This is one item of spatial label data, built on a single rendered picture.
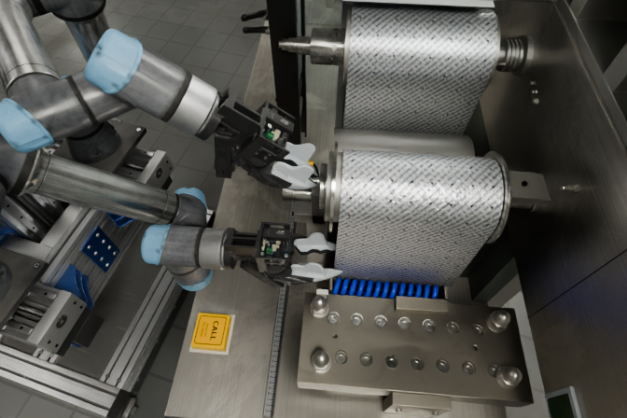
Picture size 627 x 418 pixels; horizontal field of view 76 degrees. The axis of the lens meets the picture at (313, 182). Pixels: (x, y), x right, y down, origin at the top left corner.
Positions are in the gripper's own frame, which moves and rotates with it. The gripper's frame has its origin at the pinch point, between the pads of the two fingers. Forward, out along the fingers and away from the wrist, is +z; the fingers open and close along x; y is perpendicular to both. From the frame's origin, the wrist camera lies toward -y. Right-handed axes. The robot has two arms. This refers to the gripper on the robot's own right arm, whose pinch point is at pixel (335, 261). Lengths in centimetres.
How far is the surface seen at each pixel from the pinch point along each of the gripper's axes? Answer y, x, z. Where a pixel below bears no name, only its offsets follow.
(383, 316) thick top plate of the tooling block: -5.8, -7.7, 9.8
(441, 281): -4.4, -0.4, 20.9
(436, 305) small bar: -4.0, -5.4, 19.2
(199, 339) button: -16.5, -12.0, -26.9
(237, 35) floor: -109, 221, -78
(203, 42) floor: -109, 212, -100
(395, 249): 7.7, -0.4, 9.9
